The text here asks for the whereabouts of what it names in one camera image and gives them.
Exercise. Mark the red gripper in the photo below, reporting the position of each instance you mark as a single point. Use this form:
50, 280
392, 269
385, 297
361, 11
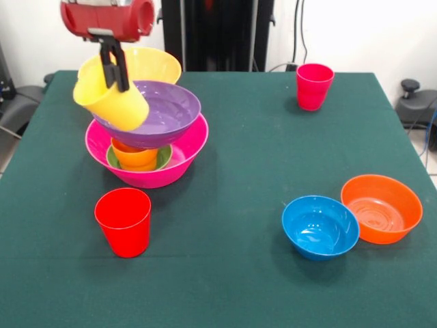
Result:
102, 20

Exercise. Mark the yellow cup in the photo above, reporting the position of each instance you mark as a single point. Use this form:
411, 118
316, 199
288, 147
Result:
116, 106

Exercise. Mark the purple bowl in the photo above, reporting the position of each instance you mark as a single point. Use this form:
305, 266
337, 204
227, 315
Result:
167, 116

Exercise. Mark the orange cup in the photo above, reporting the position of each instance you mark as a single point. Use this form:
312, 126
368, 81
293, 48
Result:
136, 167
133, 155

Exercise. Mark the stack of green bowls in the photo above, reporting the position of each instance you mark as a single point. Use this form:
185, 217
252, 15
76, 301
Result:
165, 157

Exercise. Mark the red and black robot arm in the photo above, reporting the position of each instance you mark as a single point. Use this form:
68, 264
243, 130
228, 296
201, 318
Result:
102, 2

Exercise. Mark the large orange bowl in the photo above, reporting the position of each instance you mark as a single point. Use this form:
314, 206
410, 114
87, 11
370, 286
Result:
153, 65

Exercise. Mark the black machine base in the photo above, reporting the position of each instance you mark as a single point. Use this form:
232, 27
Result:
20, 102
416, 109

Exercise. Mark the large pink bowl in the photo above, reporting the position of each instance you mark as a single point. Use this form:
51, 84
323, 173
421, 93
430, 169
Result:
191, 150

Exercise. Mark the red cup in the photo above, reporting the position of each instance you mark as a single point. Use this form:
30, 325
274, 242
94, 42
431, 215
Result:
126, 239

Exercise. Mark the crimson cup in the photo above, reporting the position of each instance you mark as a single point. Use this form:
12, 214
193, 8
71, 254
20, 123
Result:
312, 95

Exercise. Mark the dark green table cloth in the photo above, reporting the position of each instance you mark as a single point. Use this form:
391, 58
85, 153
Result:
218, 290

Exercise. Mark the blue bowl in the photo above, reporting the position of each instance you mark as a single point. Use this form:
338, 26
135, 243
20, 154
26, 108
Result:
321, 251

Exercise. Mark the orange-red bowl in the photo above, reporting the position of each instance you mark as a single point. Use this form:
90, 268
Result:
382, 235

